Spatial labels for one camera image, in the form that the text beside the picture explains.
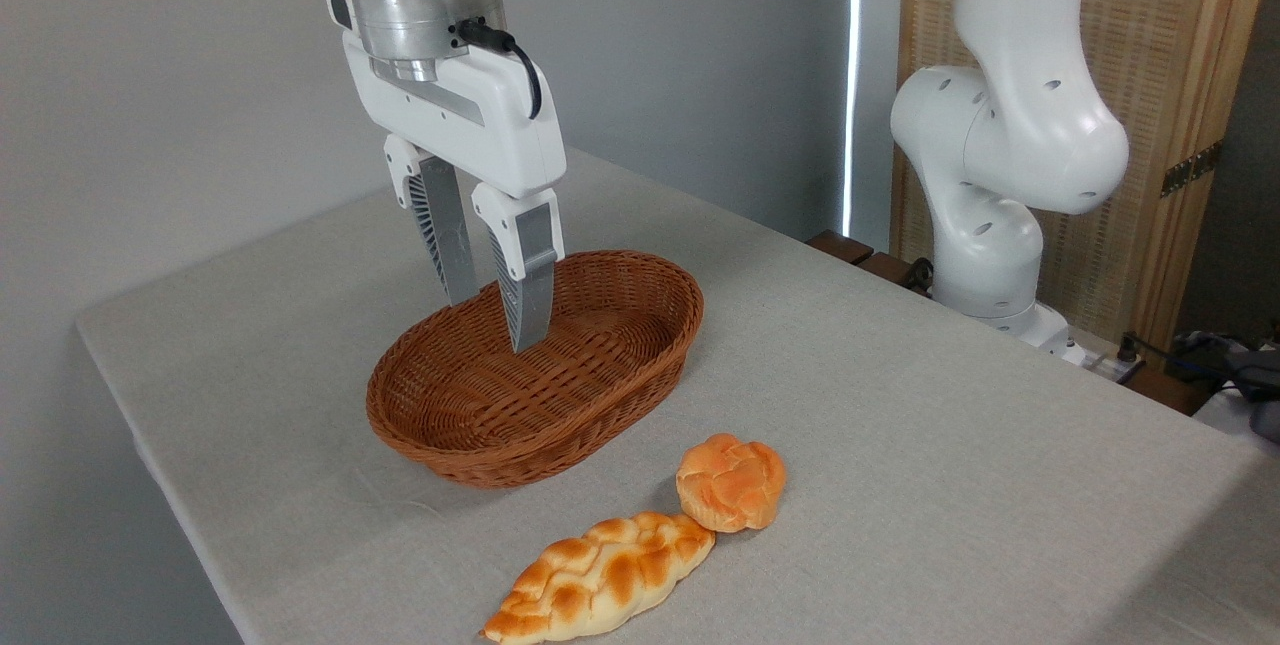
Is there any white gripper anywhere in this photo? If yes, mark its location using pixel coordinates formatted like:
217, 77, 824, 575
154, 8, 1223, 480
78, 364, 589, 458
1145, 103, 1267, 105
343, 30, 568, 354

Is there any round golden bread roll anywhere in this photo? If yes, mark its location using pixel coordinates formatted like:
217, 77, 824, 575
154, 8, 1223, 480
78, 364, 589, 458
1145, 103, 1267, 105
676, 433, 788, 534

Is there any brown wicker oval basket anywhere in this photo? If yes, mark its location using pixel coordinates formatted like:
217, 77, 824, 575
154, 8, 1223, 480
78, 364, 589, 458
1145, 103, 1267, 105
365, 249, 705, 489

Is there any long braided bread loaf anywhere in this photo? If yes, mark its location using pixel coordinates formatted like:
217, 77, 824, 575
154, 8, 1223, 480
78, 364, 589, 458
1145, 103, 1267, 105
480, 512, 717, 645

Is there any dark brown wooden block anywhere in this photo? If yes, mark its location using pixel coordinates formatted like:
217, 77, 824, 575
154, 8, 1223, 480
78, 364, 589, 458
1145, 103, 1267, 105
860, 251, 933, 298
806, 230, 876, 266

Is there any grey tablecloth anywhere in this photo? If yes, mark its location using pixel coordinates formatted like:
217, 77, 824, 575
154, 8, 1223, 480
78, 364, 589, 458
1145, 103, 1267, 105
75, 145, 1280, 645

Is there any metal screen hinge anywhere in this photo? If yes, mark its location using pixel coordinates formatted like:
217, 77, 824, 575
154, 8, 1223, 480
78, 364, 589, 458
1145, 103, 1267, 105
1160, 140, 1223, 198

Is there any wooden rattan folding screen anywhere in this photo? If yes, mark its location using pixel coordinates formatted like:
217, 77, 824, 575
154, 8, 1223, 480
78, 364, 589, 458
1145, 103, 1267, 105
890, 0, 1280, 351

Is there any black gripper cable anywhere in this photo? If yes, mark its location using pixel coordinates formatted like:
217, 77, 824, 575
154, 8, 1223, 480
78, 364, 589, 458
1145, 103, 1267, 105
455, 20, 543, 121

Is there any black cable bundle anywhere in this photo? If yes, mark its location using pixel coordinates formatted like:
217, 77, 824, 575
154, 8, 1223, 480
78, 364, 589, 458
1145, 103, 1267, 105
1118, 323, 1280, 446

